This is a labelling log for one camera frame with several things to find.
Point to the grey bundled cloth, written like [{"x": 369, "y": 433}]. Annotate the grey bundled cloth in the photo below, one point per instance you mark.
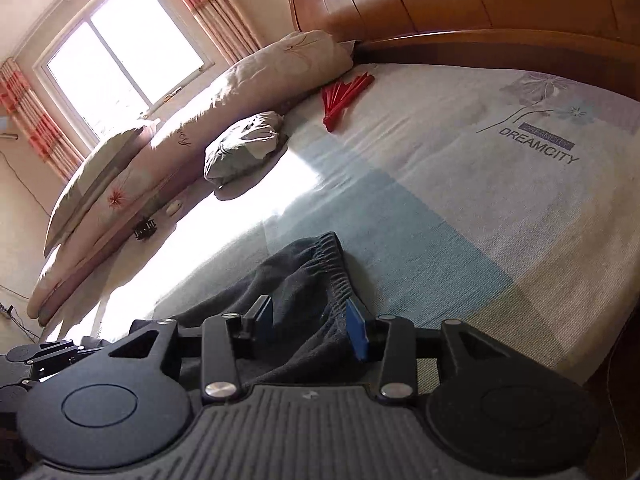
[{"x": 244, "y": 147}]

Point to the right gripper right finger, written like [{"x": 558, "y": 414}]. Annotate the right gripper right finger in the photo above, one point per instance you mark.
[{"x": 388, "y": 343}]

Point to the orange wooden headboard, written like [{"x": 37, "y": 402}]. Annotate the orange wooden headboard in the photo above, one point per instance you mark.
[{"x": 590, "y": 41}]

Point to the white earbud case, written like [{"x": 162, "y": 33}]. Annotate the white earbud case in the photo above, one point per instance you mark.
[{"x": 173, "y": 208}]

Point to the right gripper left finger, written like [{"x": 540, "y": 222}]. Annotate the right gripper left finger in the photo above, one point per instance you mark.
[{"x": 226, "y": 338}]

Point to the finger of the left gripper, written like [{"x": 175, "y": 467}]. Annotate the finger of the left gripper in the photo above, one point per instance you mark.
[
  {"x": 36, "y": 372},
  {"x": 48, "y": 353}
]

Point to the red striped curtain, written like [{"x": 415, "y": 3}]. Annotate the red striped curtain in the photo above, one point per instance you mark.
[{"x": 222, "y": 21}]

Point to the pink floral folded quilt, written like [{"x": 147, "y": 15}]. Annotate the pink floral folded quilt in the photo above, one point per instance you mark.
[{"x": 174, "y": 157}]

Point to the dark grey sweatpants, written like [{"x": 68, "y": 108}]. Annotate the dark grey sweatpants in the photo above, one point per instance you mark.
[{"x": 308, "y": 344}]

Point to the grey floral pillow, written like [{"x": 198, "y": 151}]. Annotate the grey floral pillow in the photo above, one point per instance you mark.
[{"x": 101, "y": 167}]

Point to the white power strip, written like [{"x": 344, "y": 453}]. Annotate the white power strip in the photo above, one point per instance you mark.
[{"x": 6, "y": 311}]

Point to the black hair claw clip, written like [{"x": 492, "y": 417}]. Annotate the black hair claw clip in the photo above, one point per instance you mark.
[{"x": 144, "y": 229}]

